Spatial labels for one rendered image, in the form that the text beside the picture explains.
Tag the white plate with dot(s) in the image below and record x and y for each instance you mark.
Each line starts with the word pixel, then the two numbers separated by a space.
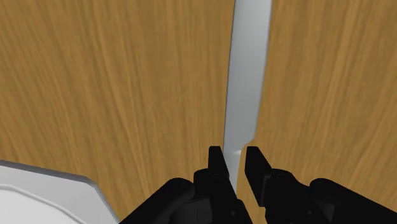
pixel 40 198

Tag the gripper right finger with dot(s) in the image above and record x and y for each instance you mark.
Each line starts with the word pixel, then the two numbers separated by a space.
pixel 279 192

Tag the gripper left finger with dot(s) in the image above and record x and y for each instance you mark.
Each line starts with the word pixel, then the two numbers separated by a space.
pixel 217 180

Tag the silver table knife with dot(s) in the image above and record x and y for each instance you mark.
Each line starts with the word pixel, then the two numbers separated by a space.
pixel 245 77

